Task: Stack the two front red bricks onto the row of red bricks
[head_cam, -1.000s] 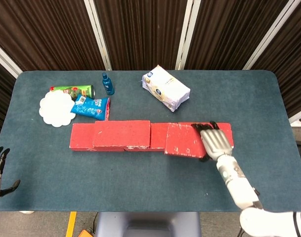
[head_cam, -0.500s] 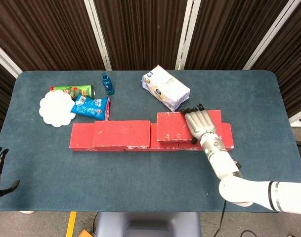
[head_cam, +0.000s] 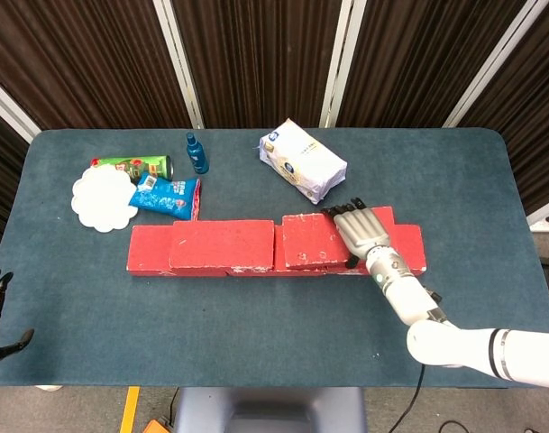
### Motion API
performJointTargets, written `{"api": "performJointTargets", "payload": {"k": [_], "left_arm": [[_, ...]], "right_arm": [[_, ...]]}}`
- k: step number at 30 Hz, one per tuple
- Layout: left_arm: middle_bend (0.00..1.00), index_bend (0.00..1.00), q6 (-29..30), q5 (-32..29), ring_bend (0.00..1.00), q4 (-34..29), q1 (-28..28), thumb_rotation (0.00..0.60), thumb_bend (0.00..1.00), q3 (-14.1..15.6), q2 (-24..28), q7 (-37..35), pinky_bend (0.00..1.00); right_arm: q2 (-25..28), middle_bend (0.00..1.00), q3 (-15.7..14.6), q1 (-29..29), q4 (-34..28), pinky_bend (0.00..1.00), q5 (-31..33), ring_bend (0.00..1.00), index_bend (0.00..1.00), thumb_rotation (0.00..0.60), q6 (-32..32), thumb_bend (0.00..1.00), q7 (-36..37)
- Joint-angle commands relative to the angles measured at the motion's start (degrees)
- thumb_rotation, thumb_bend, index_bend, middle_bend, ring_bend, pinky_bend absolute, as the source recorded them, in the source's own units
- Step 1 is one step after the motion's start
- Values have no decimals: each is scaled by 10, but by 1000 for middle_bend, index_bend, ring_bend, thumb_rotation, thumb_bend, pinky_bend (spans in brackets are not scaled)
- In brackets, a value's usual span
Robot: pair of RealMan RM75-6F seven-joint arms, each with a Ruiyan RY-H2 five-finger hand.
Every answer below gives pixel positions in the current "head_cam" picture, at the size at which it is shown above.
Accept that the red foam brick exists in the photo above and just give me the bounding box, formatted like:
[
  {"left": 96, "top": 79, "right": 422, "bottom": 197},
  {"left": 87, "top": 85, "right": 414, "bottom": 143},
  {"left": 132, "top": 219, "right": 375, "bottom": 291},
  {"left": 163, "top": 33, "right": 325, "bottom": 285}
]
[
  {"left": 281, "top": 206, "right": 397, "bottom": 271},
  {"left": 169, "top": 219, "right": 276, "bottom": 274},
  {"left": 126, "top": 225, "right": 228, "bottom": 277},
  {"left": 226, "top": 224, "right": 370, "bottom": 277},
  {"left": 359, "top": 224, "right": 427, "bottom": 277}
]

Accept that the white tissue pack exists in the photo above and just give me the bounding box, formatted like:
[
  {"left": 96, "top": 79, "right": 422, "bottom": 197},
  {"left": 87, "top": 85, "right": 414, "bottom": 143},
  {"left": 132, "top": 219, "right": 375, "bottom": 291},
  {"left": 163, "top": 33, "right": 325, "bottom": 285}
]
[{"left": 257, "top": 118, "right": 349, "bottom": 206}]

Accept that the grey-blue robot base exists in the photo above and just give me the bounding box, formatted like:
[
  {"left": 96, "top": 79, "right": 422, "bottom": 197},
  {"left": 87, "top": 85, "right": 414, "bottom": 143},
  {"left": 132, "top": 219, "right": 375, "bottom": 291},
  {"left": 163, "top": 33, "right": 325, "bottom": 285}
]
[{"left": 172, "top": 386, "right": 368, "bottom": 433}]

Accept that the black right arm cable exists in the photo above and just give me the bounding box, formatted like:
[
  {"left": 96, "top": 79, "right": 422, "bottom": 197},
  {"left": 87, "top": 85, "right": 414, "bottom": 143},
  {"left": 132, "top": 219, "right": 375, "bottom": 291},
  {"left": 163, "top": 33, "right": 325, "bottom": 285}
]
[{"left": 388, "top": 363, "right": 427, "bottom": 433}]

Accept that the teal felt table cover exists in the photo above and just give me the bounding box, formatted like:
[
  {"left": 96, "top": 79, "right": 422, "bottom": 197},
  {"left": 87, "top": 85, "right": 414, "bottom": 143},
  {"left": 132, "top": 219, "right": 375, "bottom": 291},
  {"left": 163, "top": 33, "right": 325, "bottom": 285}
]
[{"left": 0, "top": 127, "right": 549, "bottom": 389}]

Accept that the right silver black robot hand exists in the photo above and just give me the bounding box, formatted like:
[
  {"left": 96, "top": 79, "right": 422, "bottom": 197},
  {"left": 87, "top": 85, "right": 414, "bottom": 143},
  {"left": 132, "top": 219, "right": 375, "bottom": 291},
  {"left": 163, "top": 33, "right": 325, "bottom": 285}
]
[{"left": 321, "top": 197, "right": 392, "bottom": 270}]

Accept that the blue spray bottle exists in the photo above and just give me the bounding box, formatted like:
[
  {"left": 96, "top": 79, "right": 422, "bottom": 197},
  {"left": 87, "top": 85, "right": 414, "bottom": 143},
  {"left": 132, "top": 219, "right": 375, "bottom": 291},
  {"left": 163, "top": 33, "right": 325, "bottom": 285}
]
[{"left": 185, "top": 132, "right": 210, "bottom": 175}]

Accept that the blue snack bag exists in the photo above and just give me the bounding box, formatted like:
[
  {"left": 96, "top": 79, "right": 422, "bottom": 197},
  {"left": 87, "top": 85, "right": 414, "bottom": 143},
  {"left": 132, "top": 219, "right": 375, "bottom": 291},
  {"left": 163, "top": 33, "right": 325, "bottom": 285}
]
[{"left": 128, "top": 171, "right": 202, "bottom": 224}]

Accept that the green chip can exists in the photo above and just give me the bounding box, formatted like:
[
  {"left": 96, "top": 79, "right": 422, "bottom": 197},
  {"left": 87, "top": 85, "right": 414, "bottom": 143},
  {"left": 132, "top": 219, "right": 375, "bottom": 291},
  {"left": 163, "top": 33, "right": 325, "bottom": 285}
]
[{"left": 90, "top": 154, "right": 174, "bottom": 181}]

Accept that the orange floor object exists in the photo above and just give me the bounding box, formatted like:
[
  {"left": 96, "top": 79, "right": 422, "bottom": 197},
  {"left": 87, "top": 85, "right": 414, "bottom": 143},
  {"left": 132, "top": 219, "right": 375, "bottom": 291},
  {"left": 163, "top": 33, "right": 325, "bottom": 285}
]
[{"left": 141, "top": 418, "right": 176, "bottom": 433}]

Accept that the white flower-shaped plate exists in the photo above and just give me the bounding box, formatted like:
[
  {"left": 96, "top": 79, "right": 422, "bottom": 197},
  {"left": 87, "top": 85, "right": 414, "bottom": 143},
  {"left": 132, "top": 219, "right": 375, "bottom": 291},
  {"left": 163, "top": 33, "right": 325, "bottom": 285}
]
[{"left": 70, "top": 164, "right": 138, "bottom": 234}]

